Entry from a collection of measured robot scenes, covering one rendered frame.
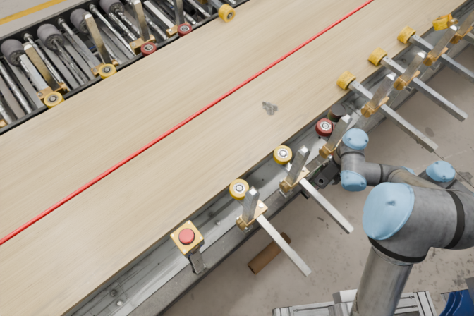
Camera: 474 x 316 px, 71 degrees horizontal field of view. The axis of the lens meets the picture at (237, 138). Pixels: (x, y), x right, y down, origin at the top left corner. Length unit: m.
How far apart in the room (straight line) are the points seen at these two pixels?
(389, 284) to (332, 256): 1.52
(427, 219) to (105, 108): 1.36
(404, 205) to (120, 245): 1.00
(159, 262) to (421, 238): 1.15
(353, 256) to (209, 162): 1.28
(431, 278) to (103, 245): 1.95
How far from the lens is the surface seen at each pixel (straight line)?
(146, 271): 1.61
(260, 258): 2.14
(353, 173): 1.08
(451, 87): 3.40
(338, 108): 1.39
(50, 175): 1.57
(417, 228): 0.72
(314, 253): 2.29
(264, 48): 1.82
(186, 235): 0.98
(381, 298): 0.84
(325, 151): 1.55
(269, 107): 1.56
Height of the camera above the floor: 2.18
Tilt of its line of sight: 60 degrees down
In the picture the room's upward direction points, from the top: 4 degrees clockwise
